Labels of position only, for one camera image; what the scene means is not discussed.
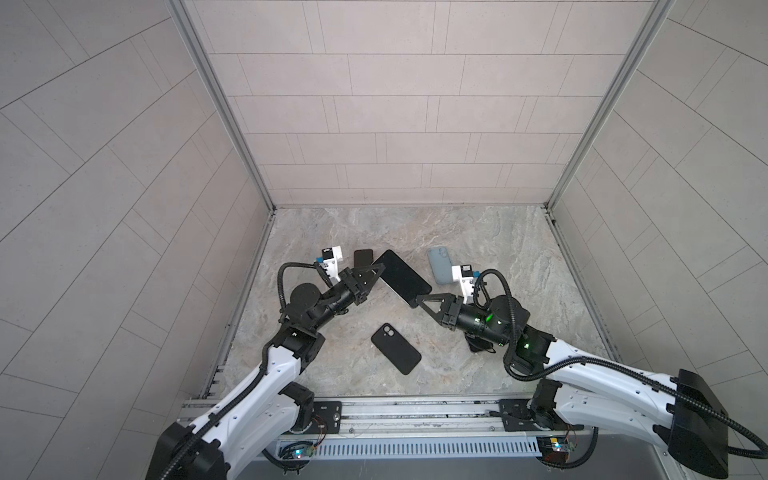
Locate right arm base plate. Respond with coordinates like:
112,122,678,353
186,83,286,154
488,399,584,432

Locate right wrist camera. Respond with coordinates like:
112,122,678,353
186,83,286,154
451,264,480,304

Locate right green circuit board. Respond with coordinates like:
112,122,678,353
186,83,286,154
536,436,576,465

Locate right black corrugated cable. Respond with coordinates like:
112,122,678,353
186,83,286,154
472,268,768,461

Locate black phone case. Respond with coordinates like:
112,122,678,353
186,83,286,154
371,323,422,375

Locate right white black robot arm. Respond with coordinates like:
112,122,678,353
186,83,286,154
413,294,729,479

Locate left green circuit board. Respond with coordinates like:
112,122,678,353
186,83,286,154
279,441,317,461

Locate green circuit board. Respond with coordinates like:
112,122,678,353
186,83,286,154
279,441,317,461
536,436,576,465

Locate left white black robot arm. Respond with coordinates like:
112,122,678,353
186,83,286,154
146,263,385,479

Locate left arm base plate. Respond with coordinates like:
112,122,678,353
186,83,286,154
290,401,342,435

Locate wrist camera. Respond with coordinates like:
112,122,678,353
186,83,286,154
451,264,480,304
317,246,343,283

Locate aluminium mounting rail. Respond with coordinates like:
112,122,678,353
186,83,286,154
179,392,673,445

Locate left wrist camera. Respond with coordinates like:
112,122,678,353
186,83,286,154
317,246,343,283

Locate light blue phone case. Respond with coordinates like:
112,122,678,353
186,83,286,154
427,246,454,285

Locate purple phone black screen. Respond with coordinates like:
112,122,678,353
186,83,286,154
353,249,374,268

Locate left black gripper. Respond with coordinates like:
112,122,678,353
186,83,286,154
305,268,381,335

